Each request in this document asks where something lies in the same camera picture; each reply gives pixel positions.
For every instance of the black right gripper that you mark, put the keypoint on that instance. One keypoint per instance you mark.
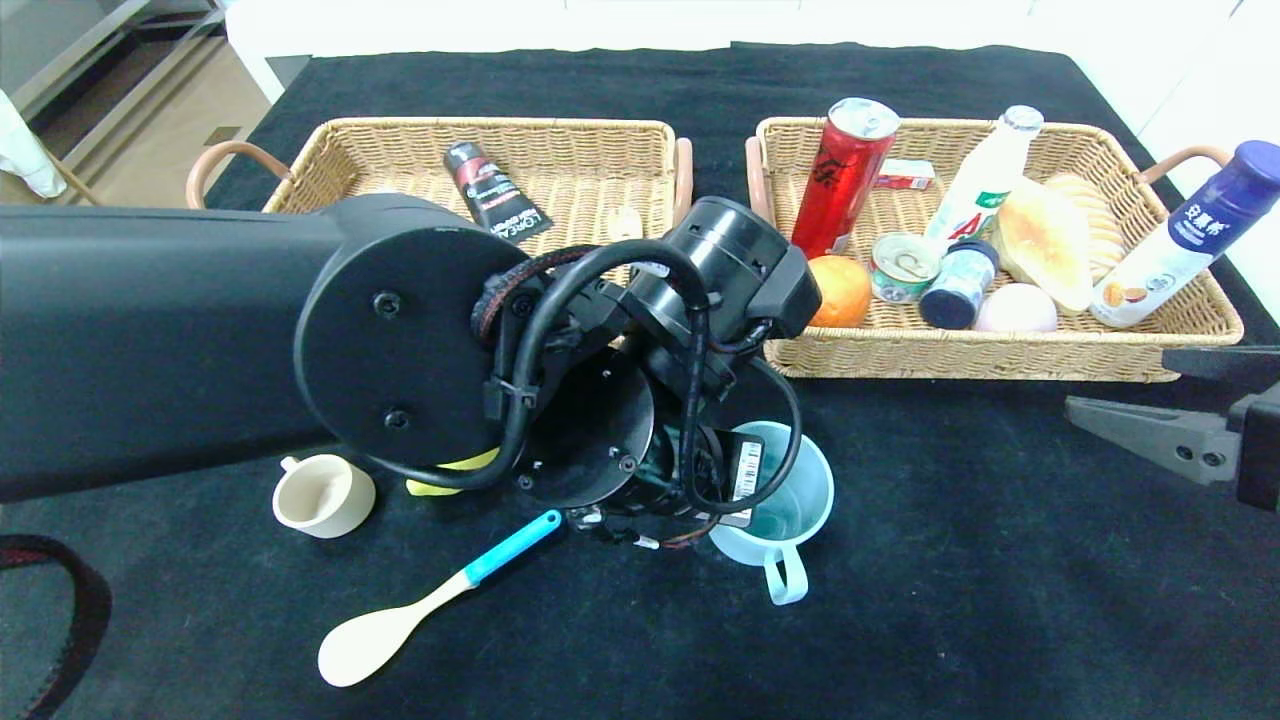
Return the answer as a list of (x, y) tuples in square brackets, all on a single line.
[(1258, 440)]

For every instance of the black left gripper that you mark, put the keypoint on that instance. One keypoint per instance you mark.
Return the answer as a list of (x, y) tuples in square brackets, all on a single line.
[(745, 478)]

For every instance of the light blue mug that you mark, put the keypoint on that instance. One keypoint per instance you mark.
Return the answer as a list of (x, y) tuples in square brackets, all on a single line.
[(740, 548)]

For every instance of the short silver tin can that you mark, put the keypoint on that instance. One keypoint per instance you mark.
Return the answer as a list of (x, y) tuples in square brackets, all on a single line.
[(905, 270)]

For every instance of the red soda can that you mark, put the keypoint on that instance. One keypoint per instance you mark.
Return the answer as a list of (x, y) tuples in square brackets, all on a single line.
[(835, 190)]

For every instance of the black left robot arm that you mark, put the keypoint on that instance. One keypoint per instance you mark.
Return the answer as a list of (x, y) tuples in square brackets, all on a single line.
[(150, 330)]

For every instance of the white bottle blue cap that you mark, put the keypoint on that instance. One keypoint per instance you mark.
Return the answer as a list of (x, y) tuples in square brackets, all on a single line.
[(1160, 265)]

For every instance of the striped bread loaf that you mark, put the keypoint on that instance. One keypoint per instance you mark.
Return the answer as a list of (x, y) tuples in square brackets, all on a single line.
[(1100, 225)]

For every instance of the pale pink round bun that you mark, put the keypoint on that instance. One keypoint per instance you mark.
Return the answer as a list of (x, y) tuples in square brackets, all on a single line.
[(1015, 312)]

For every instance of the black tablecloth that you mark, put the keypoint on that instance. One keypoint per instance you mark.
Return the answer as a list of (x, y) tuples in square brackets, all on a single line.
[(640, 650)]

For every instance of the orange fruit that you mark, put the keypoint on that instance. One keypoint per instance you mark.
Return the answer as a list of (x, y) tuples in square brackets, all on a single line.
[(845, 290)]

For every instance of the yellow bread bun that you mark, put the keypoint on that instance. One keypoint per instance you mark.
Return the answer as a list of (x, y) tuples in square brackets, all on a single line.
[(1045, 245)]

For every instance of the small dark blue jar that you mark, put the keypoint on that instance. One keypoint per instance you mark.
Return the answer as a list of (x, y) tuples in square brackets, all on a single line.
[(955, 290)]

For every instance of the white milk drink bottle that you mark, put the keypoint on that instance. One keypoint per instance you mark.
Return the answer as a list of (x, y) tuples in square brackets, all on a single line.
[(980, 190)]

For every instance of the yellow lemon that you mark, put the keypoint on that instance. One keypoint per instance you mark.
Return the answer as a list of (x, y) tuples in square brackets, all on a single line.
[(425, 488)]

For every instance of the red green candy box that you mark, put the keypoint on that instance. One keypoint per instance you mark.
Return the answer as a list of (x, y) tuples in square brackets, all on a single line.
[(910, 178)]

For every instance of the black cosmetic tube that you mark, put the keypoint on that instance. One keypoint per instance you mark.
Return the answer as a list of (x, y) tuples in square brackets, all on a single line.
[(490, 190)]

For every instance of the small beige cup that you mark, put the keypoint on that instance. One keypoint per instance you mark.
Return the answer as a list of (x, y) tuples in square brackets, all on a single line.
[(325, 498)]

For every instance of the white table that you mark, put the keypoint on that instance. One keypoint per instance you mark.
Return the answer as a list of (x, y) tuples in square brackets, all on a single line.
[(400, 25)]

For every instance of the white hanging cloth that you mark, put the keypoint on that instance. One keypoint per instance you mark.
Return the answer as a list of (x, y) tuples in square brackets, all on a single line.
[(25, 155)]

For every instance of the grey metal shelf frame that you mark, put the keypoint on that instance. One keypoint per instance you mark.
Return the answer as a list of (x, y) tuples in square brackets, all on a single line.
[(40, 40)]

